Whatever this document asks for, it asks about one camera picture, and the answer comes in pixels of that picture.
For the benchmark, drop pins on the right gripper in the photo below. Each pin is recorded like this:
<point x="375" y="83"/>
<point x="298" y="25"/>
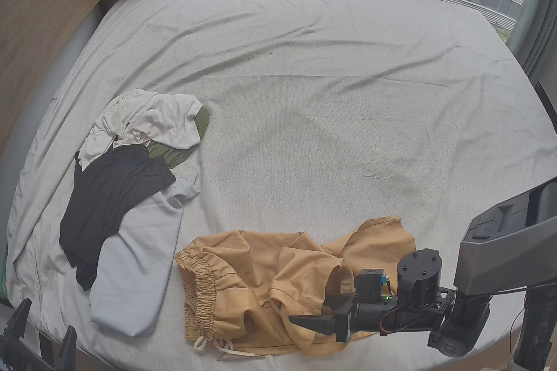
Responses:
<point x="370" y="317"/>

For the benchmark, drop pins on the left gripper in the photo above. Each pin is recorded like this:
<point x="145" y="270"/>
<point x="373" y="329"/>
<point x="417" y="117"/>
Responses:
<point x="15" y="356"/>

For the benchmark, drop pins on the tan shorts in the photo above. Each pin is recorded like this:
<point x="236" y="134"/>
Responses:
<point x="261" y="269"/>

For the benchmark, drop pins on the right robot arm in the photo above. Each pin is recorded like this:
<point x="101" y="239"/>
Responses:
<point x="487" y="239"/>

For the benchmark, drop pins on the bed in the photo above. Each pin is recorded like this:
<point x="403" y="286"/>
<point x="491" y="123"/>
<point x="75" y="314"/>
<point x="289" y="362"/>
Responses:
<point x="326" y="99"/>

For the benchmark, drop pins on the pale grey garment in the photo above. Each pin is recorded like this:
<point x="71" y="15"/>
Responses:
<point x="135" y="265"/>

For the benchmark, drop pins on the black garment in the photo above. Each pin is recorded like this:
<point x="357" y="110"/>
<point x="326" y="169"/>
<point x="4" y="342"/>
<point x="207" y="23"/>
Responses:
<point x="113" y="195"/>

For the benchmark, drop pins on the green garment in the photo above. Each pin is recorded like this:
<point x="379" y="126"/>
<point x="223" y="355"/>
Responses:
<point x="174" y="155"/>

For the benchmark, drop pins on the cream garment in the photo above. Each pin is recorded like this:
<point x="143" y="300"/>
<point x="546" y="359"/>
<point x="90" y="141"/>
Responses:
<point x="165" y="117"/>

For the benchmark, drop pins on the grey-green curtain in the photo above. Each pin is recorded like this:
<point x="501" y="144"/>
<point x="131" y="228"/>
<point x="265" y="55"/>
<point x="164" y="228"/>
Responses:
<point x="533" y="12"/>

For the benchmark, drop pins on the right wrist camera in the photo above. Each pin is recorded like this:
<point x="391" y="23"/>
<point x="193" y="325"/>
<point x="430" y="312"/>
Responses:
<point x="367" y="284"/>

